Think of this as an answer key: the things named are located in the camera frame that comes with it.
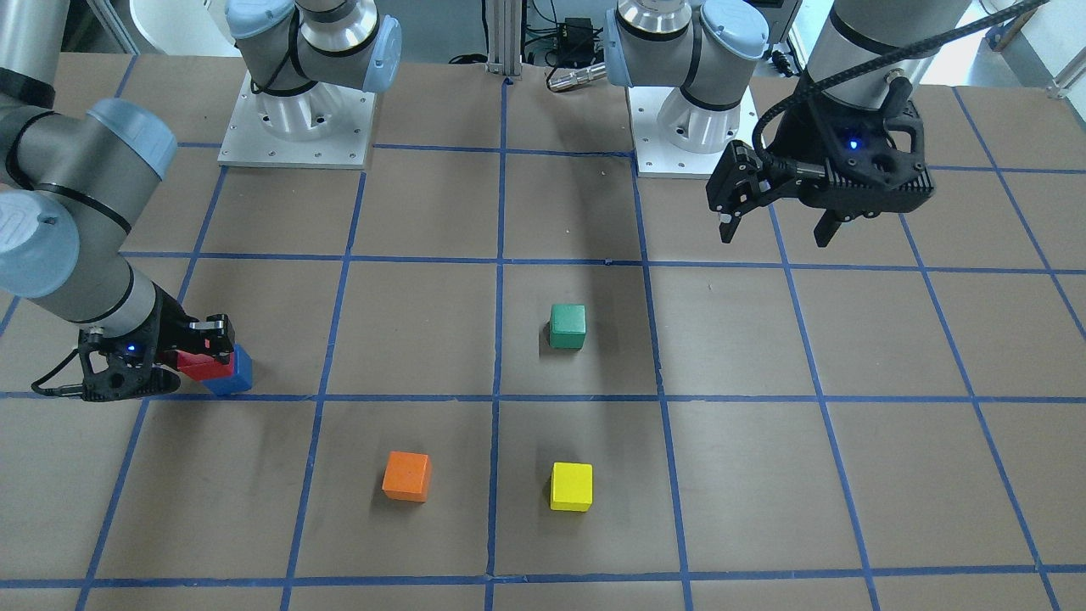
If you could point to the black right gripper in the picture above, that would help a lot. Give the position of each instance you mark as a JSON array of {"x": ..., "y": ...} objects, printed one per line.
[{"x": 172, "y": 327}]

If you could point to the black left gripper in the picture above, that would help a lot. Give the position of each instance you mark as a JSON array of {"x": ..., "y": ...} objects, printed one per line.
[{"x": 799, "y": 138}]

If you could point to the red wooden block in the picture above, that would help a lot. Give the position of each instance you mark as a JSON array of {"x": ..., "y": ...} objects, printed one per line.
[{"x": 204, "y": 367}]

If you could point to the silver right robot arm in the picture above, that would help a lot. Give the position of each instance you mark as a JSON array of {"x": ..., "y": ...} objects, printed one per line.
[{"x": 73, "y": 187}]

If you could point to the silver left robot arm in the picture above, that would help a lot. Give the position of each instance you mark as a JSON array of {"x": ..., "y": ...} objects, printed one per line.
[{"x": 709, "y": 50}]

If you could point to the blue wooden block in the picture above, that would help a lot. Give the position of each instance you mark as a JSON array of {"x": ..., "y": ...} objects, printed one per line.
[{"x": 239, "y": 379}]

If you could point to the green wooden block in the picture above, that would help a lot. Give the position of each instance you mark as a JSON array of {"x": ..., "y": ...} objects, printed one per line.
[{"x": 567, "y": 327}]

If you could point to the orange wooden block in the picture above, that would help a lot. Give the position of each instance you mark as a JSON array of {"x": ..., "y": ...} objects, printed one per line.
[{"x": 407, "y": 476}]

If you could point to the yellow wooden block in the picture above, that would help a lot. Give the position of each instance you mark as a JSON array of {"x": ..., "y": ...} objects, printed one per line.
[{"x": 572, "y": 487}]

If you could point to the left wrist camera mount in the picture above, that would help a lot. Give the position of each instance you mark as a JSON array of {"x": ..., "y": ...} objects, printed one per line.
[{"x": 874, "y": 158}]

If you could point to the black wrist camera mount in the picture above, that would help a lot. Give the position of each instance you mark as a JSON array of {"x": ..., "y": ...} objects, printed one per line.
[{"x": 119, "y": 373}]

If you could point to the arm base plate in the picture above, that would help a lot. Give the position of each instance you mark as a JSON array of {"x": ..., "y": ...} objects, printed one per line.
[
  {"x": 676, "y": 139},
  {"x": 329, "y": 127}
]

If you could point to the aluminium frame post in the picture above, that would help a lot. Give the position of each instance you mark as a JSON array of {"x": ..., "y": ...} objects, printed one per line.
[{"x": 504, "y": 34}]

